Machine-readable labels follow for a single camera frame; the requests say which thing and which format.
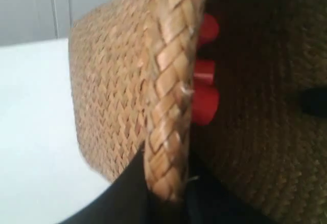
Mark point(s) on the brown woven wicker basket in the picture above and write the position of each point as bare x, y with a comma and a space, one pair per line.
131, 65

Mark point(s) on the white cabinet doors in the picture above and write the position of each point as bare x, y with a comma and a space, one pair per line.
35, 20

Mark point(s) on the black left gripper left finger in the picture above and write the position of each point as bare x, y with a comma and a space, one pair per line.
125, 201

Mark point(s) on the large red cylinder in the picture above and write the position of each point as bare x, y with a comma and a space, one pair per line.
209, 30

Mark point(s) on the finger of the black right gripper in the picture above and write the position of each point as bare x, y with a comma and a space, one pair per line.
313, 101

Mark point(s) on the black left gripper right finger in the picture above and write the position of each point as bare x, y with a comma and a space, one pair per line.
207, 200

